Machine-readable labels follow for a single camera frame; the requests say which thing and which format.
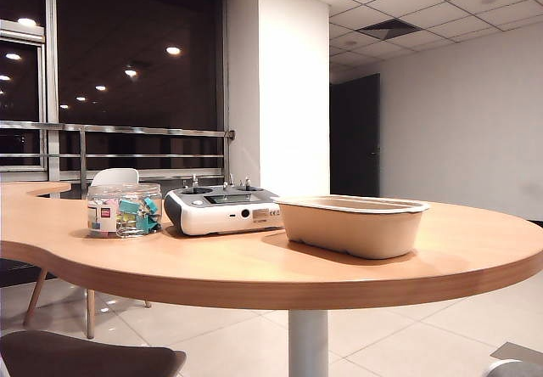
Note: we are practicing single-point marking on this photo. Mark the grey window frame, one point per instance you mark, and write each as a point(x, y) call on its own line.
point(52, 105)

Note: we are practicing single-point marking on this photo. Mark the brown chair seat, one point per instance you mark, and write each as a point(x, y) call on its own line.
point(85, 358)

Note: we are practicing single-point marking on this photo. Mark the white chair with wooden legs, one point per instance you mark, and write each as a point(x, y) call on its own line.
point(116, 176)

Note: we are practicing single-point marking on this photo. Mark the beige rectangular pulp bowl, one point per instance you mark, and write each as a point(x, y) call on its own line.
point(352, 234)

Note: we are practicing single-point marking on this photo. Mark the white grey RC transmitter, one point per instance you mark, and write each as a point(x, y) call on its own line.
point(220, 217)

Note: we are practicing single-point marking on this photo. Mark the clear plastic jar of clips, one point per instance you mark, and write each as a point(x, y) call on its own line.
point(123, 215)

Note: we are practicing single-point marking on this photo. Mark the white table pedestal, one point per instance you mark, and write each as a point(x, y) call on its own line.
point(308, 343)

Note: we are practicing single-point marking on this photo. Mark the grey upholstered chair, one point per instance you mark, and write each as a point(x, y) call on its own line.
point(522, 368)

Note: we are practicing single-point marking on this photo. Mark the steel window railing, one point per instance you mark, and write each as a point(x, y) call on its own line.
point(148, 130)

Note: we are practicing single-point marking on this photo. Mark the ceiling air vent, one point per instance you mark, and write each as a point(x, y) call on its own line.
point(388, 28)

